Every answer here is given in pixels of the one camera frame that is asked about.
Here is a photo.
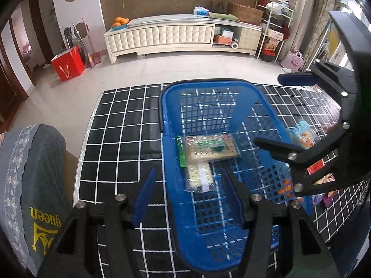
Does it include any brown wooden door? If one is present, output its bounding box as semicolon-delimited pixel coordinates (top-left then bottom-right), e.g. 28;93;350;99
0;20;29;125

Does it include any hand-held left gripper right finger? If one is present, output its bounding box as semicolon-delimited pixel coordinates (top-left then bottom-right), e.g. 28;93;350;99
219;166;340;278

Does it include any purple snack packet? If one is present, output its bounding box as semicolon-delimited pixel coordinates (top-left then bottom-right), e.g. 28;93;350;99
311;190;339;209

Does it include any black checkered tablecloth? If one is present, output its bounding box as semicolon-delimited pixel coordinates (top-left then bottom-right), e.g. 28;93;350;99
74;82;371;278

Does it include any clear cracker packet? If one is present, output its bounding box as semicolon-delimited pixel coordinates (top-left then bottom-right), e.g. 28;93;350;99
185;162;215;193

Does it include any cracker packet with green label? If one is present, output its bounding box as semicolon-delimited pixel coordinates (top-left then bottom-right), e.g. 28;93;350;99
184;134;243;169

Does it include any grey printed chair cover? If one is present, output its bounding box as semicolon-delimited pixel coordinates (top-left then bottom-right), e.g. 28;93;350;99
0;124;74;278

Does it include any patterned curtain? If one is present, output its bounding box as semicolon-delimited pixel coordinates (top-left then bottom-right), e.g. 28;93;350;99
301;0;338;68

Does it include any orange brown snack packet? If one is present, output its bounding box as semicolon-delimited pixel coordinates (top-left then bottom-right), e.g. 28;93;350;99
314;174;337;186

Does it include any pink bag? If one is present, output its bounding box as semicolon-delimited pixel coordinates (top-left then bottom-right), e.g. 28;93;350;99
281;48;305;73

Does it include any light blue cartoon snack packet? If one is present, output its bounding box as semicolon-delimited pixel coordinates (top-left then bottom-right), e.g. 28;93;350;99
290;120;317;152

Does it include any blue plastic basket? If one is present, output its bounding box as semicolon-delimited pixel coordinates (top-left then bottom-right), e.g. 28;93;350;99
159;78;314;273

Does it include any green snack packet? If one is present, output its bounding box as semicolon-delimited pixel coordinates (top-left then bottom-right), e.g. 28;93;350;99
175;135;186;168

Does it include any brown cardboard box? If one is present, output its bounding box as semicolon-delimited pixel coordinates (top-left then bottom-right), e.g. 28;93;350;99
227;3;264;26

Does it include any cream tufted TV cabinet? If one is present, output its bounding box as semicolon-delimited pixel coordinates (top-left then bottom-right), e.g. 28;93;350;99
104;14;263;64

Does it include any folded green cloth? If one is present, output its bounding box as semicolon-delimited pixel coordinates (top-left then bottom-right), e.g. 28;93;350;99
209;12;240;23

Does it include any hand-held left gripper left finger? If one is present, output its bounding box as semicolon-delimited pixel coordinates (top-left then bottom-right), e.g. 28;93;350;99
38;167;158;278

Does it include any red snack packet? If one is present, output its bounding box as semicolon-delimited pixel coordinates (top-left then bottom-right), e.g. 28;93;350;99
307;159;325;176

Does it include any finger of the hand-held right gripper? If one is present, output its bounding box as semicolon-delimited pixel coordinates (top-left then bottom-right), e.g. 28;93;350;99
253;123;371;197
278;62;360;124

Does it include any printed gift box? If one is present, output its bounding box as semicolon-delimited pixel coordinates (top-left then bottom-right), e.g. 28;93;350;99
265;39;283;54

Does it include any white plastic bag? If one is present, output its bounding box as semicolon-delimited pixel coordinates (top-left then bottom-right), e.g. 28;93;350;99
267;1;293;16

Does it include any red paper bag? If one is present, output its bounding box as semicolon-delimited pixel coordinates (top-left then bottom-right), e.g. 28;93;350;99
51;46;86;82

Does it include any brown door frame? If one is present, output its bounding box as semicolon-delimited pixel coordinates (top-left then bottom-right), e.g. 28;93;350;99
9;0;55;87

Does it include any white metal rack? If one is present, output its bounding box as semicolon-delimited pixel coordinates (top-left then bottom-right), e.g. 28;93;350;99
255;0;294;63

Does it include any pink broom and dustpan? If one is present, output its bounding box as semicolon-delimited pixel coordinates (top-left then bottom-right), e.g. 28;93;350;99
82;17;101;69

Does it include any black upright appliance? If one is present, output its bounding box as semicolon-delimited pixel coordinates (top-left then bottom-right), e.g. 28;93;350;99
64;27;73;50

